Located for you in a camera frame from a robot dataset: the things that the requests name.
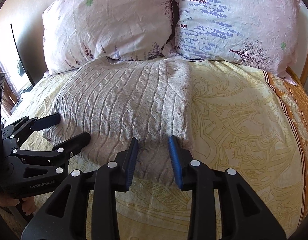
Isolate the beige cable knit sweater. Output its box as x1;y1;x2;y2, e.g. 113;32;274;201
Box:
43;58;194;186

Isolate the person's left hand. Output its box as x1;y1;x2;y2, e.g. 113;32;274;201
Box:
0;193;36;216

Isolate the black flat monitor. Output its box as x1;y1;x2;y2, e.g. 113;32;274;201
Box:
10;24;35;87

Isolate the yellow patterned bed sheet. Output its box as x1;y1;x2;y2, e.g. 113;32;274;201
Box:
10;61;302;239

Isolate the orange patterned blanket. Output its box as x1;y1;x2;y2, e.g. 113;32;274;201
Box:
263;68;308;227

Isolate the pink floral pillow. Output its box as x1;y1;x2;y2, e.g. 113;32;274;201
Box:
43;0;174;75

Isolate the lavender print pillow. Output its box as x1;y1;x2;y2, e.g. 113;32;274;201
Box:
163;0;301;83

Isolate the wooden headboard frame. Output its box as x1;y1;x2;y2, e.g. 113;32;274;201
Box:
289;7;308;86

